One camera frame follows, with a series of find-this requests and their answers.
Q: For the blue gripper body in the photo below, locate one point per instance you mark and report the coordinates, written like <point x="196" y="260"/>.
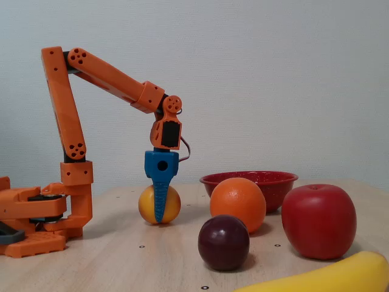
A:
<point x="161" y="171"/>

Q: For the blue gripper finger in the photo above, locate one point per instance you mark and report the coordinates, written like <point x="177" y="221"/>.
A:
<point x="159" y="197"/>

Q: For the yellow orange peach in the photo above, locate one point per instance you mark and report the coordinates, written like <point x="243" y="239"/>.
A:
<point x="174" y="203"/>

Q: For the orange robot arm with base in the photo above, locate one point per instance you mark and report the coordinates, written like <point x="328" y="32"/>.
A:
<point x="64" y="100"/>

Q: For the red speckled bowl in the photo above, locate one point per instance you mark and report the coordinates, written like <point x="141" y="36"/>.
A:
<point x="273" y="182"/>

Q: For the orange fruit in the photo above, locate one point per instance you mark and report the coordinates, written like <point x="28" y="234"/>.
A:
<point x="237" y="200"/>

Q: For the dark purple plum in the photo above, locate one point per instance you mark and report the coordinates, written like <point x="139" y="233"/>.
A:
<point x="223" y="243"/>

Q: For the dark grey table clamp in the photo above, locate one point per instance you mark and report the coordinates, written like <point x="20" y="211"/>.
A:
<point x="13" y="237"/>

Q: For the red apple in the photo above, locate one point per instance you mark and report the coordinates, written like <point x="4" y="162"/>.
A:
<point x="319" y="222"/>

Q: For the yellow banana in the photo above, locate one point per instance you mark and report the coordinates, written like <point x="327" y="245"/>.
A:
<point x="349" y="273"/>

